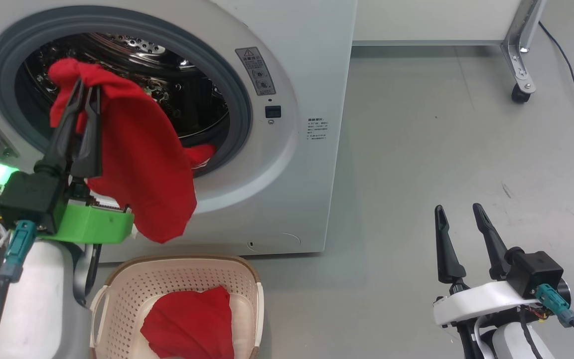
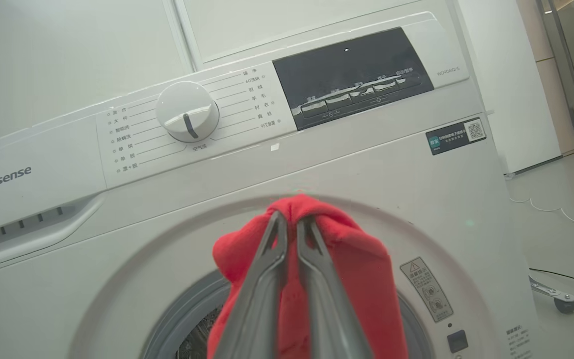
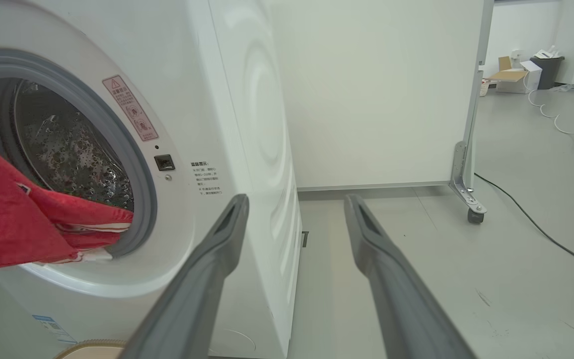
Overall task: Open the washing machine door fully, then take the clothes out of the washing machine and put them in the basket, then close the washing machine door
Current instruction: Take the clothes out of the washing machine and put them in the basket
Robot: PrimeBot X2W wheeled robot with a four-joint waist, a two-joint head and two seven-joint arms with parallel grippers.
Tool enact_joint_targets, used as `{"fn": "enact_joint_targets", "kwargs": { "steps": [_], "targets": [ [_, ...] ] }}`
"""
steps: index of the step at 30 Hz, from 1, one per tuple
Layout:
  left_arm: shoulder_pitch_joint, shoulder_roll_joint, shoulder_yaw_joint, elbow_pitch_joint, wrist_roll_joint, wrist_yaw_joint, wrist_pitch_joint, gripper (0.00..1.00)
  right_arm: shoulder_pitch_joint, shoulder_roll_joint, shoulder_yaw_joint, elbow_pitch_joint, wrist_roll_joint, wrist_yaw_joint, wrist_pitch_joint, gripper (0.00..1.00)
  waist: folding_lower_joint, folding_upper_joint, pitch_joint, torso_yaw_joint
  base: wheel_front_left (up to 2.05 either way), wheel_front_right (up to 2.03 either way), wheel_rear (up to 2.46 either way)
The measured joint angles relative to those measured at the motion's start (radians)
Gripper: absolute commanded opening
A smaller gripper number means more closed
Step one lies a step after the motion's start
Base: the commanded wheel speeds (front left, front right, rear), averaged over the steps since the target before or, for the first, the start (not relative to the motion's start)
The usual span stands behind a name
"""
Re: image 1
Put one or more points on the teal camera connector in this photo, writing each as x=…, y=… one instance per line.
x=556, y=304
x=18, y=249

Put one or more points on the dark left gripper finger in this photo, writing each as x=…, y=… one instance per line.
x=90, y=149
x=65, y=134

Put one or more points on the red shorts with white stripes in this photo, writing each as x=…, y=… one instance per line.
x=192, y=324

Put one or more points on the black caster wheel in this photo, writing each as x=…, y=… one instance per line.
x=520, y=94

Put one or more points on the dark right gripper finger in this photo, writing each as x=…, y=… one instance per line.
x=449, y=259
x=496, y=254

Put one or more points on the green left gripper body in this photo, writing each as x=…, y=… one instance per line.
x=97, y=224

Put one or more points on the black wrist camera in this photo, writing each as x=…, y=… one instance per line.
x=536, y=271
x=33, y=199

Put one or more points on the white front-load washing machine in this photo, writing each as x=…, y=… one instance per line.
x=307, y=149

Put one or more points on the teal left camera connector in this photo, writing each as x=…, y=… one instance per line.
x=18, y=249

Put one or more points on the red jersey with number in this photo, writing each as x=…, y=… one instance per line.
x=142, y=164

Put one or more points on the white partition board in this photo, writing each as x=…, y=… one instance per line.
x=426, y=20

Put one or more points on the teal right camera connector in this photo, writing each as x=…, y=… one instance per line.
x=556, y=304

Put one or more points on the cream perforated laundry basket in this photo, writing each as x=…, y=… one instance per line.
x=122, y=294

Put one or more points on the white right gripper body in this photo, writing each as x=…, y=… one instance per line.
x=476, y=301

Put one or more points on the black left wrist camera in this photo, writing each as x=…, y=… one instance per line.
x=33, y=199

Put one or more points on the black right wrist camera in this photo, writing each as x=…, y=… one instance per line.
x=536, y=271

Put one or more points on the grey metal partition leg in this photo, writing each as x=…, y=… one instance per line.
x=521, y=50

